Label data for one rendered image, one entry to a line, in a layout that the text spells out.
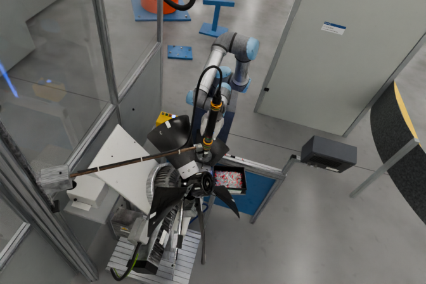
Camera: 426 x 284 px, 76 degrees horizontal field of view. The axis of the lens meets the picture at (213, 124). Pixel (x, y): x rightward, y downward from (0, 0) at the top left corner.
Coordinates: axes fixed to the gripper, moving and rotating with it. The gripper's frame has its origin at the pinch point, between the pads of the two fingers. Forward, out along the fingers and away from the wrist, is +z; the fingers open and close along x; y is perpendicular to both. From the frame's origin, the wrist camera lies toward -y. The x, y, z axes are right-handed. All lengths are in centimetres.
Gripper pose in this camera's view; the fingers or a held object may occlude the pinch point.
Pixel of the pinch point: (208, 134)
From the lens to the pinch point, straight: 114.8
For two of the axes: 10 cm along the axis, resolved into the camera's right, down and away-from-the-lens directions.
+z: -2.3, 7.0, -6.7
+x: -9.6, -2.7, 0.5
